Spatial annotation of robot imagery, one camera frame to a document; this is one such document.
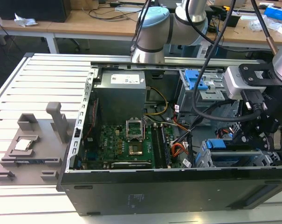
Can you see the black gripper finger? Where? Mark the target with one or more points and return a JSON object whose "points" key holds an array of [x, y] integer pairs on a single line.
{"points": [[264, 142], [242, 140]]}

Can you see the hard disk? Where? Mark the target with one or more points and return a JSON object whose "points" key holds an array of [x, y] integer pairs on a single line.
{"points": [[216, 144]]}

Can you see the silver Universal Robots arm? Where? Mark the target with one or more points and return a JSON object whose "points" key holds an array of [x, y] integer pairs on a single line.
{"points": [[189, 30]]}

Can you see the metal disk bay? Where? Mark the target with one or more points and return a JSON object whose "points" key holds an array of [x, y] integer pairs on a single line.
{"points": [[206, 161]]}

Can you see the RAM slot black clips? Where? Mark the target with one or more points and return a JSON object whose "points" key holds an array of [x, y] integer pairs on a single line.
{"points": [[166, 147], [159, 147]]}

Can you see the RAM slot white clips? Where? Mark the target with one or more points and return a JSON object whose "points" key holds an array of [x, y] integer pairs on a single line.
{"points": [[163, 147]]}

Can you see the grey optical drive cage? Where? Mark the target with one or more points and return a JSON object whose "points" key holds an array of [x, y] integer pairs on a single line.
{"points": [[189, 102]]}

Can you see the cluttered wooden desk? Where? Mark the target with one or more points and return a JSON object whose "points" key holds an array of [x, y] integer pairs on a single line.
{"points": [[243, 35]]}

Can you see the blue drive latch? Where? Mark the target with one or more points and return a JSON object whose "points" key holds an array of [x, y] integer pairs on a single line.
{"points": [[192, 77]]}

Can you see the clear plastic bag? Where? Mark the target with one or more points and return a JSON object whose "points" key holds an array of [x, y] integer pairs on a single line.
{"points": [[257, 23]]}

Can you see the blue cardboard box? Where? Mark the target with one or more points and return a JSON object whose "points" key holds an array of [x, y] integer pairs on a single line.
{"points": [[276, 11]]}

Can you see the small black box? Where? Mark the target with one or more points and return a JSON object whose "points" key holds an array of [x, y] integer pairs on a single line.
{"points": [[232, 19]]}

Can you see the black PC case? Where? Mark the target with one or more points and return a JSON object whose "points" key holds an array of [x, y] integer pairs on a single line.
{"points": [[154, 196]]}

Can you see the CPU socket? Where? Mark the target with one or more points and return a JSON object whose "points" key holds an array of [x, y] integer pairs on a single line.
{"points": [[136, 149]]}

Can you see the yellow black tool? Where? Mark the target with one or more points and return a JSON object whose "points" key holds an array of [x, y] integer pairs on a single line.
{"points": [[226, 9]]}

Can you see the black graphics card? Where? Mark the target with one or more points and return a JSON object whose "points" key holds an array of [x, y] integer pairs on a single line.
{"points": [[131, 165]]}

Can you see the grey power supply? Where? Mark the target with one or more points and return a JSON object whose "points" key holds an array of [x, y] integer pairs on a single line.
{"points": [[119, 100]]}

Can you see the green Dell motherboard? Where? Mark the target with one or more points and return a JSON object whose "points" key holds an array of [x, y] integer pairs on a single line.
{"points": [[112, 144]]}

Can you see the long wooden desk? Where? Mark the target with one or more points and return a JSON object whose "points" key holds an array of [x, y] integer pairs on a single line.
{"points": [[84, 25]]}

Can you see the grey parts rack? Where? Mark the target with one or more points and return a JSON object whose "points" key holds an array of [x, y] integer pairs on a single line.
{"points": [[45, 144]]}

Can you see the dark RAM stick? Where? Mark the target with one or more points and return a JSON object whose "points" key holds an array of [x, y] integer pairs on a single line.
{"points": [[33, 161]]}

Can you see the silver CPU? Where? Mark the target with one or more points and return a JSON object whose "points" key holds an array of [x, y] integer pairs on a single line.
{"points": [[23, 144]]}

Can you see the crumpled white paper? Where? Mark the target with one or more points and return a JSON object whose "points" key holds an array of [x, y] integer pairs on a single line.
{"points": [[25, 21]]}

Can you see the large black box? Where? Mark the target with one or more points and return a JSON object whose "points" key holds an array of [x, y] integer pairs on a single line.
{"points": [[31, 9]]}

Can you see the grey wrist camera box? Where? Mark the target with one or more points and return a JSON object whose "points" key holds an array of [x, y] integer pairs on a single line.
{"points": [[234, 84]]}

